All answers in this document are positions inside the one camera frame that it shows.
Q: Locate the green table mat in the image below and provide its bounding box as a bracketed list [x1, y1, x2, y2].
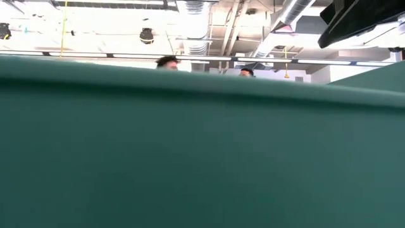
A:
[0, 54, 405, 228]

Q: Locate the person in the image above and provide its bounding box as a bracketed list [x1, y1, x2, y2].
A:
[239, 66, 256, 79]
[155, 55, 180, 72]

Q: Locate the black hanging ceiling fixture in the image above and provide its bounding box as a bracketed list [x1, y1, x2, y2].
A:
[0, 22, 12, 41]
[139, 27, 155, 45]

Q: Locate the grey ventilation unit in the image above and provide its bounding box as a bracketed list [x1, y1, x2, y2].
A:
[296, 15, 324, 35]

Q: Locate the silver corrugated air duct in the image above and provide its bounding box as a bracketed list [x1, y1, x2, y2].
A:
[177, 0, 213, 56]

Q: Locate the yellow cable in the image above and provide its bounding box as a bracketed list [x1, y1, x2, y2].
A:
[283, 46, 290, 79]
[59, 0, 68, 58]

